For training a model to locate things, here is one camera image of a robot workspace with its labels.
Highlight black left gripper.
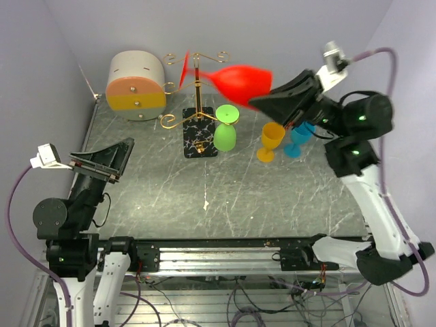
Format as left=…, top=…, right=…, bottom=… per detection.
left=66, top=135, right=132, bottom=229

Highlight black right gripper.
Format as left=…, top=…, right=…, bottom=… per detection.
left=248, top=68, right=351, bottom=136

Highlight orange plastic wine glass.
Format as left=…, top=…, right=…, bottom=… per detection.
left=256, top=122, right=285, bottom=163

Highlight blue plastic wine glass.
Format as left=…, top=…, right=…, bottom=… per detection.
left=283, top=122, right=315, bottom=158

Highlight red plastic wine glass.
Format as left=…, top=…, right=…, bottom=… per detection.
left=198, top=65, right=273, bottom=110

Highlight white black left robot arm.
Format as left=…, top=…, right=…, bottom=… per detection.
left=30, top=138, right=139, bottom=326

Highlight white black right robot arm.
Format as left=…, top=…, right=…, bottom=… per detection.
left=249, top=67, right=435, bottom=285

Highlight green plastic wine glass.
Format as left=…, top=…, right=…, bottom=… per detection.
left=213, top=104, right=240, bottom=152

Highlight round white drawer cabinet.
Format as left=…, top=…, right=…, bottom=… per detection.
left=106, top=50, right=166, bottom=121

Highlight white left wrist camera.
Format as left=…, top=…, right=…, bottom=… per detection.
left=30, top=143, right=72, bottom=170

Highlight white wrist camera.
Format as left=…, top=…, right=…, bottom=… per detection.
left=30, top=143, right=72, bottom=170
left=315, top=41, right=349, bottom=93

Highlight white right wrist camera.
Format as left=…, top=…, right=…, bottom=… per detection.
left=315, top=41, right=349, bottom=93

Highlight gold wire glass rack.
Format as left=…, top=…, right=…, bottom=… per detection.
left=160, top=52, right=220, bottom=159

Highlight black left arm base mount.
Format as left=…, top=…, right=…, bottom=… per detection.
left=127, top=243, right=161, bottom=273

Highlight aluminium rail frame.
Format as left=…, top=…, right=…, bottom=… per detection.
left=23, top=246, right=411, bottom=326

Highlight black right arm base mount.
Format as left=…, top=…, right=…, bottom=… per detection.
left=271, top=234, right=339, bottom=272

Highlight loose cables under frame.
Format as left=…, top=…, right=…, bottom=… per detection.
left=136, top=274, right=375, bottom=327

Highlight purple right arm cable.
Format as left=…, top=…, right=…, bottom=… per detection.
left=347, top=46, right=431, bottom=296

